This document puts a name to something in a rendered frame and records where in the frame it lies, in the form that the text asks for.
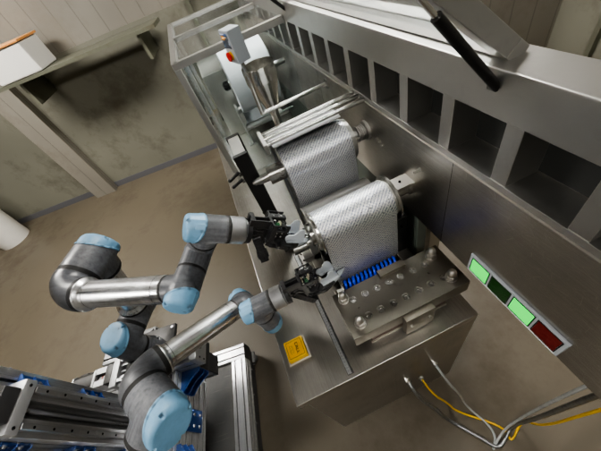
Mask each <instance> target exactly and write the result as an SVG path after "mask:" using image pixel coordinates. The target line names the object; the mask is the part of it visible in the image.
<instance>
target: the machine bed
mask: <svg viewBox="0 0 601 451"><path fill-rule="evenodd" d="M217 147H218V146H217ZM218 150H219V154H220V157H221V159H222V162H223V166H224V170H225V174H226V177H227V180H229V179H230V178H231V177H233V176H234V173H233V170H232V169H231V168H230V166H229V164H228V163H227V161H226V159H225V157H224V155H223V153H222V152H221V150H220V148H218ZM237 182H238V179H237V178H235V179H234V180H233V181H232V182H231V183H229V186H230V189H231V192H232V195H233V200H234V203H235V207H236V209H237V212H238V215H239V217H247V216H248V214H249V212H253V213H254V215H255V217H264V216H265V215H264V214H263V213H262V212H263V211H262V210H261V208H260V206H259V204H258V203H257V201H256V199H255V197H254V196H253V194H252V192H251V190H250V188H249V186H248V185H247V183H240V184H239V185H238V186H237V187H236V188H235V189H233V188H232V186H233V185H235V184H236V183H237ZM264 185H265V186H266V188H267V191H268V193H269V195H270V197H271V199H272V201H273V202H274V204H275V207H276V209H277V211H283V212H284V213H283V215H285V216H286V220H285V221H286V223H287V225H290V224H291V223H292V222H293V221H294V220H300V230H303V229H302V228H304V226H303V224H302V222H301V218H300V216H299V214H298V211H297V209H296V208H295V205H294V203H293V201H292V197H291V194H290V193H289V191H288V188H287V186H286V184H285V181H284V180H282V181H281V182H278V183H275V184H272V183H271V181H269V182H267V183H264ZM247 244H248V247H249V251H250V256H251V258H252V262H253V265H254V268H255V271H256V274H257V277H258V282H259V285H260V288H261V291H262V292H264V291H266V290H267V289H269V288H271V287H273V286H275V285H280V283H279V282H280V281H282V280H283V281H284V282H285V281H287V280H289V279H291V278H293V277H295V271H294V270H295V269H296V268H298V267H299V266H298V264H297V261H296V259H295V258H294V256H293V254H294V252H293V250H292V249H291V250H289V251H287V252H285V251H284V250H281V249H276V248H269V247H268V246H266V245H265V244H264V246H265V248H267V250H268V255H269V256H268V258H269V260H268V261H266V262H263V263H261V261H260V260H259V259H258V257H257V253H256V251H257V250H256V248H255V245H254V243H253V241H252V239H251V241H250V243H247ZM340 288H341V287H340V284H339V282H337V283H335V284H334V285H333V286H332V287H331V288H330V289H329V290H328V291H327V292H325V293H323V294H319V295H318V297H319V300H320V301H321V303H322V305H323V307H324V309H325V311H326V315H327V317H328V318H329V320H330V322H331V324H332V326H333V328H334V332H335V333H336V335H337V337H338V339H339V341H340V343H341V346H342V348H343V350H344V352H345V354H346V356H347V358H348V360H349V363H350V365H351V367H352V369H353V371H354V373H352V374H351V375H349V376H348V374H347V372H346V370H345V368H344V366H343V363H342V361H341V359H340V356H339V354H338V352H337V351H336V349H335V346H334V343H333V341H332V338H331V337H330V335H329V333H328V331H327V328H326V325H325V323H324V321H323V319H322V317H321V315H320V313H319V311H318V308H317V305H316V304H315V303H312V302H306V301H303V300H299V299H295V298H293V297H292V300H293V302H292V303H290V304H288V306H286V307H284V308H282V309H281V310H279V311H278V312H279V313H280V315H281V317H282V319H283V325H282V327H281V328H280V330H279V331H277V332H276V333H275V338H276V341H277V343H278V347H279V350H280V353H281V355H282V359H283V362H284V367H285V370H286V373H287V376H288V379H289V382H290V385H291V388H292V393H293V396H294V399H295V403H296V405H297V407H299V408H302V407H304V406H306V405H308V404H311V403H313V402H315V401H317V400H318V399H320V398H322V397H324V396H327V395H329V394H330V393H332V392H334V391H335V390H337V389H339V388H341V387H344V386H346V385H348V384H350V383H352V382H353V381H355V380H357V379H360V378H362V377H363V376H365V375H367V374H369V373H370V372H372V371H374V370H377V369H379V368H381V367H383V366H385V365H386V364H388V363H390V362H393V361H394V360H396V359H398V358H400V357H402V356H404V355H405V354H407V353H410V352H412V351H414V350H416V349H418V348H420V347H421V346H423V345H426V344H427V343H429V342H431V341H433V340H435V339H437V338H439V337H440V336H443V335H445V334H447V333H449V332H451V331H453V330H455V329H456V328H459V327H460V326H462V325H464V324H466V323H468V322H470V321H472V320H474V319H475V318H476V317H477V316H478V313H477V312H476V311H475V310H474V309H473V308H472V306H471V305H470V304H469V303H468V302H467V301H466V300H465V299H464V298H463V296H462V295H461V294H457V295H455V296H454V297H452V298H450V299H448V300H446V305H445V306H443V307H441V308H439V309H437V310H435V315H434V319H433V321H432V322H430V323H428V324H426V325H425V326H423V327H421V328H418V329H416V330H414V331H412V332H410V333H409V334H407V335H406V334H405V332H404V330H403V327H402V328H399V329H397V330H395V331H394V332H392V333H390V334H388V335H386V336H383V337H381V338H379V339H377V340H376V341H374V342H372V341H371V339H369V340H368V341H366V342H364V343H362V344H360V345H356V344H355V342H354V340H353V338H352V336H351V333H350V331H349V329H348V328H347V327H346V325H345V323H344V321H343V318H342V316H341V314H340V312H339V310H338V309H337V307H336V305H335V303H334V299H333V297H332V296H334V295H335V292H334V291H336V290H338V289H340ZM301 335H304V338H305V340H306V343H307V346H308V348H309V351H310V354H311V357H309V358H308V359H306V360H304V361H302V362H299V363H297V364H295V365H293V366H291V367H290V365H289V362H288V359H287V356H286V353H285V350H284V346H283V344H284V343H286V342H288V341H290V340H292V339H294V338H295V337H297V336H301Z"/></svg>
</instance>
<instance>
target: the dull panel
mask: <svg viewBox="0 0 601 451"><path fill-rule="evenodd" d="M356 160H357V167H358V173H359V179H361V178H364V177H365V178H367V179H369V180H370V182H371V183H373V182H374V181H375V180H376V179H377V178H376V177H375V176H374V175H373V174H372V173H371V172H370V171H369V170H368V169H367V168H366V167H365V166H364V165H363V164H362V163H361V162H360V161H359V160H358V159H357V158H356ZM402 205H403V204H402ZM403 213H404V214H405V215H406V216H407V248H408V249H409V250H410V251H411V252H412V253H413V255H416V254H418V253H420V252H422V251H424V248H425V239H426V230H427V227H426V226H425V225H424V224H423V223H421V222H420V221H419V220H418V219H417V218H416V217H415V216H414V215H413V214H412V213H411V212H410V211H409V210H408V209H407V208H406V207H405V206H404V205H403Z"/></svg>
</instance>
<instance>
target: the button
mask: <svg viewBox="0 0 601 451"><path fill-rule="evenodd" d="M284 349H285V351H286V354H287V357H288V360H289V363H290V364H293V363H295V362H297V361H299V360H301V359H303V358H305V357H307V356H309V353H308V350H307V348H306V345H305V343H304V341H303V338H302V336H297V337H295V338H294V339H292V340H290V341H288V342H286V343H284Z"/></svg>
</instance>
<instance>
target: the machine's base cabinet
mask: <svg viewBox="0 0 601 451"><path fill-rule="evenodd" d="M474 321H475V319H474V320H472V321H470V322H468V323H466V324H464V325H462V326H460V327H459V328H456V329H455V330H453V331H451V332H449V333H447V334H445V335H443V336H440V337H439V338H437V339H435V340H433V341H431V342H429V343H427V344H426V345H423V346H421V347H420V348H418V349H416V350H414V351H412V352H410V353H407V354H405V355H404V356H402V357H400V358H398V359H396V360H394V361H393V362H390V363H388V364H386V365H385V366H383V367H381V368H379V369H377V370H374V371H372V372H370V373H369V374H367V375H365V376H363V377H362V378H360V379H357V380H355V381H353V382H352V383H350V384H348V385H346V386H344V387H341V388H339V389H337V390H335V391H334V392H332V393H330V394H329V395H327V396H324V397H322V398H320V399H318V400H317V401H315V402H313V403H311V404H309V405H311V406H312V407H314V408H316V409H317V410H319V411H320V412H322V413H323V414H325V415H327V416H328V417H330V418H331V419H333V420H335V421H337V422H339V423H340V424H342V425H343V426H344V427H345V426H347V425H349V424H351V423H353V422H355V421H357V420H359V419H360V418H362V417H364V416H366V415H368V414H370V413H372V412H374V411H376V410H378V409H380V408H382V407H383V406H385V405H387V404H390V403H391V402H393V401H395V400H397V399H399V398H401V397H403V396H405V395H407V394H409V393H410V392H412V391H411V389H410V387H409V386H408V384H407V385H406V384H405V382H404V381H405V380H406V379H411V384H412V385H413V386H414V387H415V389H418V388H420V387H423V386H425V385H424V383H423V382H422V380H419V377H420V376H423V378H424V381H425V382H426V384H427V383H429V382H431V381H433V380H435V379H438V378H440V377H442V375H441V374H440V373H439V371H438V370H437V368H436V367H434V366H433V365H432V363H433V362H437V363H438V365H437V366H438V367H439V368H440V370H441V371H442V372H443V373H444V375H445V374H447V373H448V372H449V371H450V369H451V368H452V366H453V363H454V361H455V359H456V357H457V355H458V353H459V351H460V350H461V347H462V345H463V343H464V341H465V339H466V337H467V335H468V333H469V332H470V329H471V327H472V325H473V323H474Z"/></svg>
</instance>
